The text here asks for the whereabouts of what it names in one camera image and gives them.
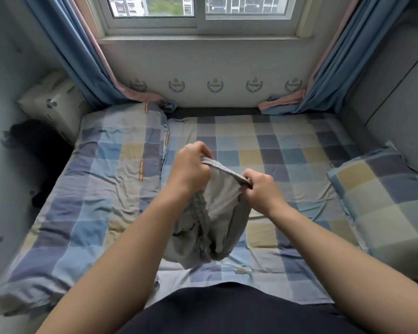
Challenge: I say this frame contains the high-rise buildings outside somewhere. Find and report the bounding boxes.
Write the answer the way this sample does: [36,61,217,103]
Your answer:
[108,0,291,18]

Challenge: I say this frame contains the white framed window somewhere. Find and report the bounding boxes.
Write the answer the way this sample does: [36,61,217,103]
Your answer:
[87,0,325,42]

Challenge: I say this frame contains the bed with plaid sheet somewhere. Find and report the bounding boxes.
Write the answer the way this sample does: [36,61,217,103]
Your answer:
[0,101,418,317]

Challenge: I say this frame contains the person's left hand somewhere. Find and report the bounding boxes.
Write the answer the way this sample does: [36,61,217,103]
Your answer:
[163,141,213,200]

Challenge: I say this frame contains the person's left forearm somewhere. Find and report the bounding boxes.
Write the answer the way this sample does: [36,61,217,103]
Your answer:
[38,187,196,334]

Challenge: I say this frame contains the person's dark shirt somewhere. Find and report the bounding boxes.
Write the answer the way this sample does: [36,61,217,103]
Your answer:
[115,282,370,334]

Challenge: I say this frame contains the person's right forearm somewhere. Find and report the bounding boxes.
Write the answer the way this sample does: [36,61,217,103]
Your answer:
[268,201,418,334]

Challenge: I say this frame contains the blue curtain with pink lining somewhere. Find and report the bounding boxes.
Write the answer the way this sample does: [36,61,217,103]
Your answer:
[258,0,415,116]
[21,0,176,112]

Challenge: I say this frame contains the blue-grey garment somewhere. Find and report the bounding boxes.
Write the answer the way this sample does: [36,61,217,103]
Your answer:
[162,158,254,270]

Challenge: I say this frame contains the plaid quilt with orange tags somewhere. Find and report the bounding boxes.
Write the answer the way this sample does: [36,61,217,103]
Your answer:
[0,102,170,316]

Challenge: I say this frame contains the plaid pillow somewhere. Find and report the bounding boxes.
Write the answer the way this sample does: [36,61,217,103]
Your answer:
[326,141,418,281]

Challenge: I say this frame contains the grey padded headboard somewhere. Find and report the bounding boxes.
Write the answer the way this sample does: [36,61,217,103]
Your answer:
[341,6,418,180]

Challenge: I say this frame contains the person's right hand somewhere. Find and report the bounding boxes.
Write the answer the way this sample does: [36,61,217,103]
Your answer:
[240,169,290,220]

